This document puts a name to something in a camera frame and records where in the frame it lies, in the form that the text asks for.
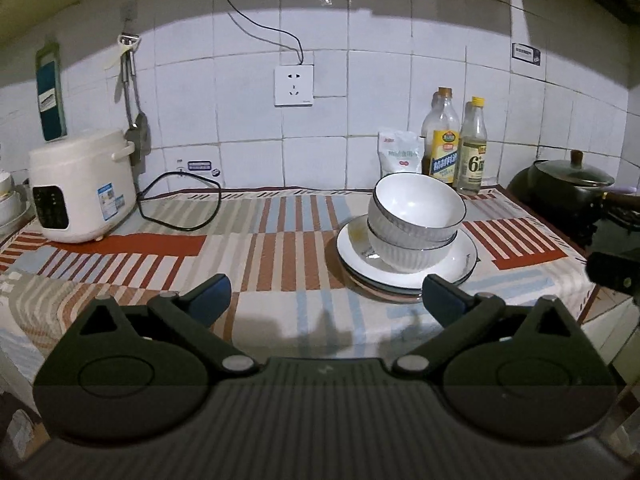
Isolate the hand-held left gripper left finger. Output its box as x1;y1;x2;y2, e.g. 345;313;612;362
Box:
55;272;261;376

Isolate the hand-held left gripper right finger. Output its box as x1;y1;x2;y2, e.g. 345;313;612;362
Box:
392;274;608;376

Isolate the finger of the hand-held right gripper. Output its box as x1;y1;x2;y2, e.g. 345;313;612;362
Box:
586;250;640;308

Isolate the white sun print plate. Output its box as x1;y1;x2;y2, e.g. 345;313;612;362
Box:
336;214;480;287

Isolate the white ribbed bowl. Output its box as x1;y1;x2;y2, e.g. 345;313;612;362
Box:
367;212;458;250
369;235;453;275
371;172;467;242

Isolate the black gas stove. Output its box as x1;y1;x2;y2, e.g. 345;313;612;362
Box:
550;205;640;261

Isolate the striped patchwork tablecloth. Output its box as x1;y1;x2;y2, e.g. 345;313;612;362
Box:
0;185;601;361

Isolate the black cooking pot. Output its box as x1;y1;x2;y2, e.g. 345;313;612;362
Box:
507;160;640;223

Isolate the glass pot lid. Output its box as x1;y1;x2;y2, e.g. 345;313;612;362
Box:
530;150;616;188

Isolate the yellow cap vinegar bottle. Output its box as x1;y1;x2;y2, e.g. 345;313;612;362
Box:
457;96;488;196

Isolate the yellow label cooking wine bottle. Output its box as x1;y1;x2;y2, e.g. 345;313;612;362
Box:
421;87;461;186

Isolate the white and green salt bag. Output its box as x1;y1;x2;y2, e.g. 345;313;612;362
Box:
377;127;425;177

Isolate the white rice cooker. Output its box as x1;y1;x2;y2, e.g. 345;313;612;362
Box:
27;129;138;244

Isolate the hanging metal spoon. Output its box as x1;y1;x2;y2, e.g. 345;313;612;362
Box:
120;52;152;176

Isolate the white dishes pile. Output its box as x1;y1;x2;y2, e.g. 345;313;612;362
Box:
0;170;32;236

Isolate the hanging green slicer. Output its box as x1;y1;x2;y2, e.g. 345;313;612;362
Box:
35;42;68;142

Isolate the hanging peeler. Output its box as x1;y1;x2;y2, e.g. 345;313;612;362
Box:
102;34;142;73

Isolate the black power cord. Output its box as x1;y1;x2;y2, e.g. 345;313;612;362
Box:
136;170;223;233

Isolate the white wall socket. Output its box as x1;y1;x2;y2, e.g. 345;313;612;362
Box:
274;64;315;107

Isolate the dark wall sticker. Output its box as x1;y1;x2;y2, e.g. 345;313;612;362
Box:
511;42;542;66

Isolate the black wall cable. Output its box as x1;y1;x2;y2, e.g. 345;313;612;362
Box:
215;0;306;66

